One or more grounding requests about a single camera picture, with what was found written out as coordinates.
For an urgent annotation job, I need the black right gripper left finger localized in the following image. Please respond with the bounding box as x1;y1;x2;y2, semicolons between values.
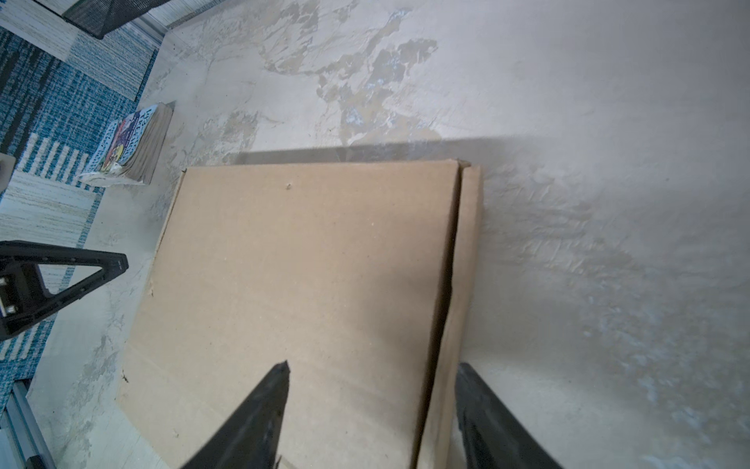
184;361;290;469

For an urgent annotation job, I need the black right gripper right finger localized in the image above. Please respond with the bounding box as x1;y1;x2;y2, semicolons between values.
455;363;561;469

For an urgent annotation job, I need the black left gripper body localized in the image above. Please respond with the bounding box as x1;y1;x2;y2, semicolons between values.
1;262;50;328

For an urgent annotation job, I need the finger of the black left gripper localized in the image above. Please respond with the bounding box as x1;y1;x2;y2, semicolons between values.
1;240;129;340

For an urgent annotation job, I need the brown cardboard box sheet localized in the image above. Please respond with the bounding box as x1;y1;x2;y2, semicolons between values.
117;160;484;468

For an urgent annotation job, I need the colourful paperback book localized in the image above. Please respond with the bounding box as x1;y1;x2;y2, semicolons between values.
76;103;174;188

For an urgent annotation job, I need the black wire shelf rack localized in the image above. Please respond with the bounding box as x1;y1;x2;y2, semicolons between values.
35;0;166;41

